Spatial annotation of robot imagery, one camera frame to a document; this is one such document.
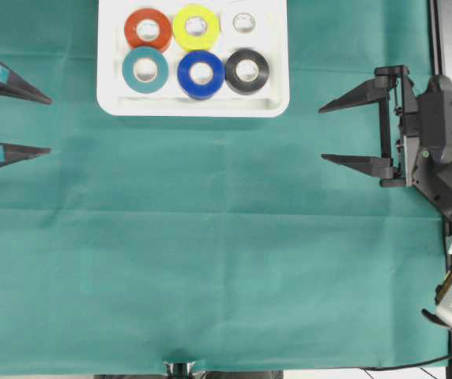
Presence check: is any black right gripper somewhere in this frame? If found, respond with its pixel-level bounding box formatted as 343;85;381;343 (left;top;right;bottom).
318;65;420;188

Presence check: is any black tape roll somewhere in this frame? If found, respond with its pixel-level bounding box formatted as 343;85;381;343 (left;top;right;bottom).
225;48;270;96

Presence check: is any teal tape roll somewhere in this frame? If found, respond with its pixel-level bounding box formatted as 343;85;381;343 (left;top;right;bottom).
122;47;169;94

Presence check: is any white tape roll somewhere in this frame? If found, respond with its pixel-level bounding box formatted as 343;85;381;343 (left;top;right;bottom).
220;1;268;48

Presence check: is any red tape roll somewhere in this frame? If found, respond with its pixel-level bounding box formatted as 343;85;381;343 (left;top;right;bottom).
124;8;172;52

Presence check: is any blue tape roll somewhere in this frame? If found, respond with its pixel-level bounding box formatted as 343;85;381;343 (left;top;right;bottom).
177;51;225;100

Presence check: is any yellow tape roll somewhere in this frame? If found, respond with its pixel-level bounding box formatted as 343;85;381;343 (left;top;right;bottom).
172;4;220;51

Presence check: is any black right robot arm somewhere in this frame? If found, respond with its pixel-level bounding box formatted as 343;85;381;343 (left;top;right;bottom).
319;66;452;222

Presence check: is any white plastic case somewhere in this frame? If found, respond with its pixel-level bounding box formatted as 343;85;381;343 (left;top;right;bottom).
96;1;290;118

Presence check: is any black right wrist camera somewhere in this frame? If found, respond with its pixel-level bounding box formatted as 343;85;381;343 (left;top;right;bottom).
418;75;452;165

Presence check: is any black tripod mount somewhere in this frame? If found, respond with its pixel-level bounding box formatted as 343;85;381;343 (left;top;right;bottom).
164;362;195;379

